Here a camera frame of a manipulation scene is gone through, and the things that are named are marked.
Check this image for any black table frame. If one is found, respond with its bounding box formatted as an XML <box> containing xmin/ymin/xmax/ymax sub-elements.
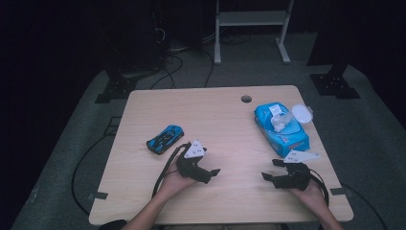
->
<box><xmin>103</xmin><ymin>116</ymin><xmax>123</xmax><ymax>137</ymax></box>

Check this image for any blue toy car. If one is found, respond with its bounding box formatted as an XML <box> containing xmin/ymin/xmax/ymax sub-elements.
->
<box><xmin>146</xmin><ymin>124</ymin><xmax>185</xmax><ymax>156</ymax></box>

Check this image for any person's left hand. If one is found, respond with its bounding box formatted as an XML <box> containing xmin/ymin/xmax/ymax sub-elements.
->
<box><xmin>158</xmin><ymin>162</ymin><xmax>198</xmax><ymax>198</ymax></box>

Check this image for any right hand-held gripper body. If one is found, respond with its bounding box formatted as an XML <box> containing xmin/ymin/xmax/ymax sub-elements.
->
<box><xmin>273</xmin><ymin>149</ymin><xmax>321</xmax><ymax>192</ymax></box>

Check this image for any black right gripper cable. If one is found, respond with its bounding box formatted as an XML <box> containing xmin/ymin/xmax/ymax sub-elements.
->
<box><xmin>305</xmin><ymin>166</ymin><xmax>330</xmax><ymax>207</ymax></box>

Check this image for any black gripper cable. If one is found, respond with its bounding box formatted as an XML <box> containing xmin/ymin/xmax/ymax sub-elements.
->
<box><xmin>305</xmin><ymin>166</ymin><xmax>330</xmax><ymax>207</ymax></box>
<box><xmin>151</xmin><ymin>142</ymin><xmax>192</xmax><ymax>199</ymax></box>

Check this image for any black stand base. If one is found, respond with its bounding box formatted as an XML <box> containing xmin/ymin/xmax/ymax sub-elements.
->
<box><xmin>309</xmin><ymin>62</ymin><xmax>362</xmax><ymax>100</ymax></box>
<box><xmin>95</xmin><ymin>74</ymin><xmax>139</xmax><ymax>104</ymax></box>

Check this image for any blue wet wipe pack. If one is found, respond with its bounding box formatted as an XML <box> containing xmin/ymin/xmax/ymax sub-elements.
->
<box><xmin>253</xmin><ymin>102</ymin><xmax>314</xmax><ymax>159</ymax></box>

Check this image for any person's right hand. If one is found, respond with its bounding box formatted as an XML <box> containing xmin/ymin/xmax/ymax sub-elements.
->
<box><xmin>289</xmin><ymin>182</ymin><xmax>327</xmax><ymax>213</ymax></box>

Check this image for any white metal stand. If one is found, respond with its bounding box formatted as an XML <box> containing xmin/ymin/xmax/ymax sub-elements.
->
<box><xmin>214</xmin><ymin>0</ymin><xmax>295</xmax><ymax>66</ymax></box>

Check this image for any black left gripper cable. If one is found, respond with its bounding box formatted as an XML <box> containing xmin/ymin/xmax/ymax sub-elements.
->
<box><xmin>151</xmin><ymin>142</ymin><xmax>192</xmax><ymax>199</ymax></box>

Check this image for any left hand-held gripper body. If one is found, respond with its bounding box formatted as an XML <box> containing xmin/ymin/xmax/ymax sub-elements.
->
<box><xmin>175</xmin><ymin>139</ymin><xmax>213</xmax><ymax>184</ymax></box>

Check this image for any black floor cable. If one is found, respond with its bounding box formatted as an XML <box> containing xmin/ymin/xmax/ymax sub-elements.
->
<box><xmin>71</xmin><ymin>133</ymin><xmax>113</xmax><ymax>216</ymax></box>
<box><xmin>202</xmin><ymin>49</ymin><xmax>215</xmax><ymax>89</ymax></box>
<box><xmin>340</xmin><ymin>182</ymin><xmax>388</xmax><ymax>230</ymax></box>
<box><xmin>149</xmin><ymin>53</ymin><xmax>185</xmax><ymax>90</ymax></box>

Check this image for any grey tape piece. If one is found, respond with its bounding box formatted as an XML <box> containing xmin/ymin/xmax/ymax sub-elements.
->
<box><xmin>87</xmin><ymin>191</ymin><xmax>109</xmax><ymax>201</ymax></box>
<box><xmin>329</xmin><ymin>187</ymin><xmax>354</xmax><ymax>196</ymax></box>

